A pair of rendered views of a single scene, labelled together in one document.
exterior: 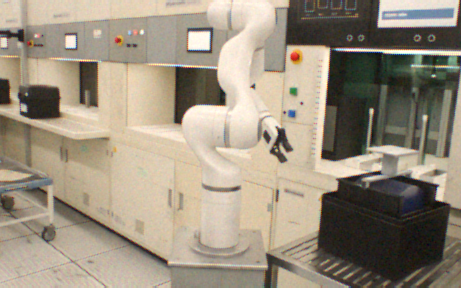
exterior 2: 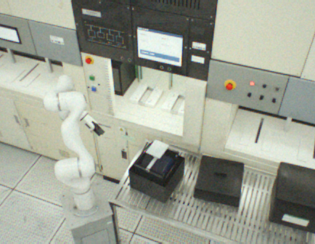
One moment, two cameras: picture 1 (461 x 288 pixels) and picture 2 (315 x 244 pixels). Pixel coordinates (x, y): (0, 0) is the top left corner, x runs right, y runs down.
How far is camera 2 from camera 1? 1.49 m
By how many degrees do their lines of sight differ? 38
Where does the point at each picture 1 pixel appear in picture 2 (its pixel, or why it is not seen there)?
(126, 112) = not seen: outside the picture
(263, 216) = (88, 134)
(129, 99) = not seen: outside the picture
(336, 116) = (118, 74)
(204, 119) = (67, 173)
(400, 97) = not seen: hidden behind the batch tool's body
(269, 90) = (75, 74)
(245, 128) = (89, 172)
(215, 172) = (78, 189)
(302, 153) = (104, 108)
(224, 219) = (87, 200)
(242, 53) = (75, 131)
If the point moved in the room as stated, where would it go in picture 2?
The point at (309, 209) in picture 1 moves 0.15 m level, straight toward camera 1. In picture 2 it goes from (115, 133) to (117, 147)
